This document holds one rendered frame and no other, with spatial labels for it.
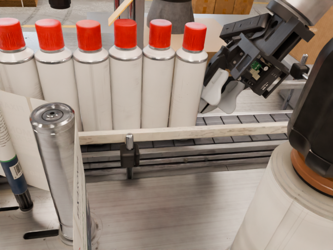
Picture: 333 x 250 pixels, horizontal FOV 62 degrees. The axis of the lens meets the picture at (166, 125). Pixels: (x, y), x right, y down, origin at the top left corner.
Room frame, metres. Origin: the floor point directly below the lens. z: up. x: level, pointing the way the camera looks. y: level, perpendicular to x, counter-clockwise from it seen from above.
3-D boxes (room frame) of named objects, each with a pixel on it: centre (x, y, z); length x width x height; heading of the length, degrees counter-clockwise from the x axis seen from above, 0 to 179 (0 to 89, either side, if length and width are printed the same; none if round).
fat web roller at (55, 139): (0.19, 0.10, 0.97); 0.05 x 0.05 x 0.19
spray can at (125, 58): (0.40, 0.07, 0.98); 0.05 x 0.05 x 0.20
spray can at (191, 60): (0.41, -0.03, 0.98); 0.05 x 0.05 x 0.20
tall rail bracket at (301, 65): (0.56, -0.29, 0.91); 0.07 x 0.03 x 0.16; 14
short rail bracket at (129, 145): (0.31, 0.05, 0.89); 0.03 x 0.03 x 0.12; 14
